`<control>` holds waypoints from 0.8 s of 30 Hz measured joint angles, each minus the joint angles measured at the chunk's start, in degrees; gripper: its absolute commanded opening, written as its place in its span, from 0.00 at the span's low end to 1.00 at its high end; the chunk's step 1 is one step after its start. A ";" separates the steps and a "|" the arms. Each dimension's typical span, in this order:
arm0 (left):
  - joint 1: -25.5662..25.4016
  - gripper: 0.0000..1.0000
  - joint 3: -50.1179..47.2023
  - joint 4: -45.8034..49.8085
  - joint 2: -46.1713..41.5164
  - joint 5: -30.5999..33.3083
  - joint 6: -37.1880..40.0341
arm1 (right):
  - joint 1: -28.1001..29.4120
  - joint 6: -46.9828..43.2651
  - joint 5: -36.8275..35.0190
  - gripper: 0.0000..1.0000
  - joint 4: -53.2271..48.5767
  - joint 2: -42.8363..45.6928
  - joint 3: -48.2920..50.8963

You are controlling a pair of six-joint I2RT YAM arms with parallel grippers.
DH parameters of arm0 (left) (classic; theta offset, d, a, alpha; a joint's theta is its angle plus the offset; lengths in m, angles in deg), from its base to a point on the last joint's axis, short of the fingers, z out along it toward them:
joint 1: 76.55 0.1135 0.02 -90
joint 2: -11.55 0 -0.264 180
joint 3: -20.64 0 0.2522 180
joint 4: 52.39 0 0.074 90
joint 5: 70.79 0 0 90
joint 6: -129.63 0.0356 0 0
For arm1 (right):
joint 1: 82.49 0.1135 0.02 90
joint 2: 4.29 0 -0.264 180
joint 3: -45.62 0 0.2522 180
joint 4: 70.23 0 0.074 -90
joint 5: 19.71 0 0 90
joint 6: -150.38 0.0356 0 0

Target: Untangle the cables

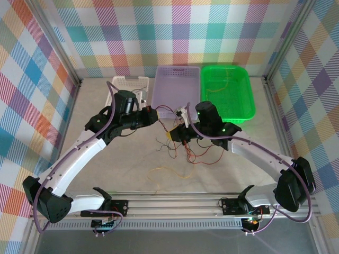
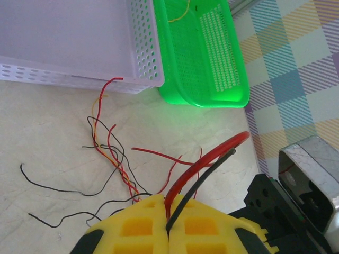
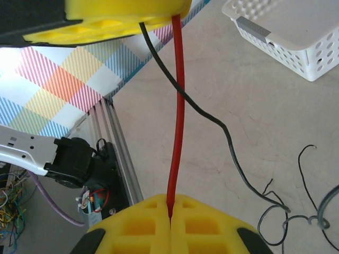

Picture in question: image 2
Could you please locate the silver metal robot part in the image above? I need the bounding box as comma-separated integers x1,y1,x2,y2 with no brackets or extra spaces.
278,135,339,234

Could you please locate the green plastic basket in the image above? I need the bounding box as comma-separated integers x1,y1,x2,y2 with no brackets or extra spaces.
153,0,250,108

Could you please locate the aluminium frame post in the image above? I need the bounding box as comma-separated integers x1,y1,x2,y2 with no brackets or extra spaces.
229,0,256,15

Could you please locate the black wire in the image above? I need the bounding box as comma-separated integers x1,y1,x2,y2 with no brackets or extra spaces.
166,147,237,231
28,211,104,229
20,163,125,197
87,115,153,198

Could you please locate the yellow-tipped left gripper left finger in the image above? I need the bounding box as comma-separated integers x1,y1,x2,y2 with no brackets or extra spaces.
70,194,170,254

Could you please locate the purple plastic basket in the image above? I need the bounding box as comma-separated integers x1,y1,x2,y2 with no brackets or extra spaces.
0,0,165,95

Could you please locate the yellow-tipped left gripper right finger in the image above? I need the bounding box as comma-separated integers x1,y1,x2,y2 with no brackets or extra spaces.
165,194,279,254

